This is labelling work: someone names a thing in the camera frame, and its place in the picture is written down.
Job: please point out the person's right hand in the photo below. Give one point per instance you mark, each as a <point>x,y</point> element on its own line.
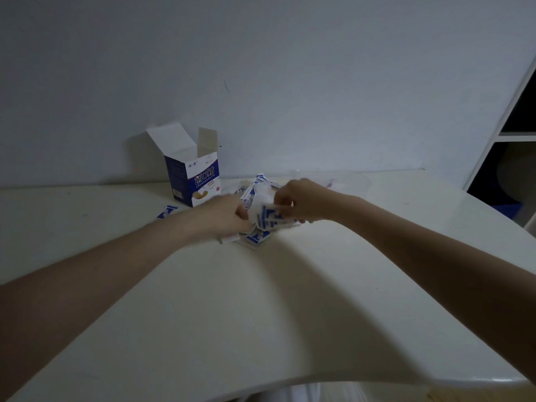
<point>312,200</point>

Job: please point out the person's left hand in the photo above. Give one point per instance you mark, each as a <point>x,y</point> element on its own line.
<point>222,215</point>

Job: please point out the person's left fingers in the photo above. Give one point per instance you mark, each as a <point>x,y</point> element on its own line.
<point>243,216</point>

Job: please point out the person's right fingers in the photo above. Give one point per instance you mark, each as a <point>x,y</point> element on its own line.
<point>284,203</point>

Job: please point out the blue white bandage packet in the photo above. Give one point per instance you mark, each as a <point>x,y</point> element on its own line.
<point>268,216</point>
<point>167,211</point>

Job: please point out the person's left forearm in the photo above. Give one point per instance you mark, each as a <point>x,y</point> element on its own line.
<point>96,284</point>

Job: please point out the person's right forearm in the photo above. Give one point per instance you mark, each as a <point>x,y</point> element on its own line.
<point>439,272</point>

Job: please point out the pile of blue white wrappers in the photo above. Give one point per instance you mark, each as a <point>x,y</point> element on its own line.
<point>257,238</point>

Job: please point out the open blue white carton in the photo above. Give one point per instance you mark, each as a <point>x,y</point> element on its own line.
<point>190,177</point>

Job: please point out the clear plastic container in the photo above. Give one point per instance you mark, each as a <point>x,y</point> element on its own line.
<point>347,182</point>

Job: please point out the white shelf unit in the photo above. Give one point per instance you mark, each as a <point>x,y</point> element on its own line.
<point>498,138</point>

